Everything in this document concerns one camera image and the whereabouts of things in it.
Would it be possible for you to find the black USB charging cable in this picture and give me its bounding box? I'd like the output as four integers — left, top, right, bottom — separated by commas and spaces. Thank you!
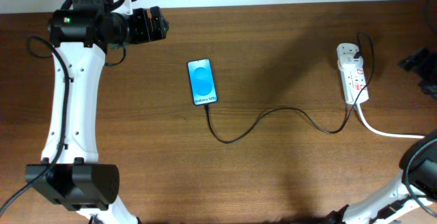
203, 31, 376, 145

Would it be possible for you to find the blue Samsung Galaxy smartphone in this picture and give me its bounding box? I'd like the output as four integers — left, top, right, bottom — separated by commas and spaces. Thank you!
187, 59, 218, 106

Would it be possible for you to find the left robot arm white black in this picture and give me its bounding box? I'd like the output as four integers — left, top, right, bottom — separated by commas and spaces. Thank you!
25, 0, 169, 223

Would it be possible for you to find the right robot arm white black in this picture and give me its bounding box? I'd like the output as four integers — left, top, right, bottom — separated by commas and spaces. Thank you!
320, 43, 436, 223

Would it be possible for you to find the white USB charger plug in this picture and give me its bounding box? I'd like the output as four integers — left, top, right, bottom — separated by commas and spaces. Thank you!
337, 53, 363, 71

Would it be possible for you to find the white power strip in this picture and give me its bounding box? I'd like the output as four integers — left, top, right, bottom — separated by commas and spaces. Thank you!
337, 43, 369, 104

